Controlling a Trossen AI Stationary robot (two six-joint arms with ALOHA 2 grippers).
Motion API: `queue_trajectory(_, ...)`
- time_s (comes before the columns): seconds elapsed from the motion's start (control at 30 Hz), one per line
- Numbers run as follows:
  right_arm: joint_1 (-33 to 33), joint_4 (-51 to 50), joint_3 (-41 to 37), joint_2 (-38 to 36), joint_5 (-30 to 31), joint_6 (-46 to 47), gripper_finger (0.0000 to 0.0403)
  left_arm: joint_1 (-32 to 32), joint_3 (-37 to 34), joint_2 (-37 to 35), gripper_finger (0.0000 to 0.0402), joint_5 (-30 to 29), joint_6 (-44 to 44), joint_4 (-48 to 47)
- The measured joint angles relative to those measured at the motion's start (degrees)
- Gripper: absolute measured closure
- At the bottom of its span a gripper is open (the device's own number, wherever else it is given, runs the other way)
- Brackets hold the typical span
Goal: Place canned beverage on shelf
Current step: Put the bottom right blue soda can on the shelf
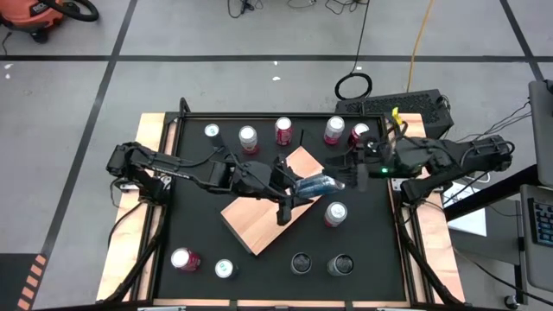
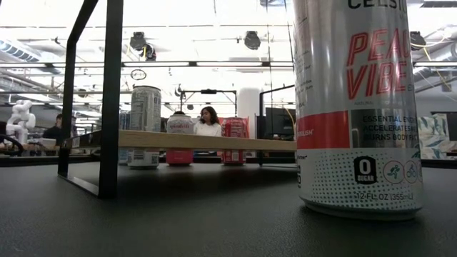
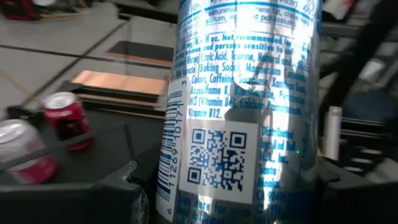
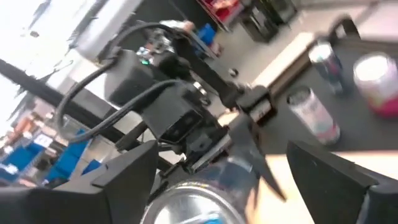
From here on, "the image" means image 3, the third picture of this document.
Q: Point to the white tube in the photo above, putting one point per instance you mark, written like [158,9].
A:
[332,132]

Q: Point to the red black tool case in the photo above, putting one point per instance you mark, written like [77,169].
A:
[18,9]

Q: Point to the white pink Spindrift can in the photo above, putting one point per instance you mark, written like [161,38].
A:
[21,137]

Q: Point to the red Coca-Cola can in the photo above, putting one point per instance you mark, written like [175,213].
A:
[66,121]

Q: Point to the blue silver Red Bull can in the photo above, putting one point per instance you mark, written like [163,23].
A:
[236,93]

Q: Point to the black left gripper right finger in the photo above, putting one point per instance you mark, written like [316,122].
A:
[357,202]

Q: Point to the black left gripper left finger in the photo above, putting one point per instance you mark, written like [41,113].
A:
[62,202]

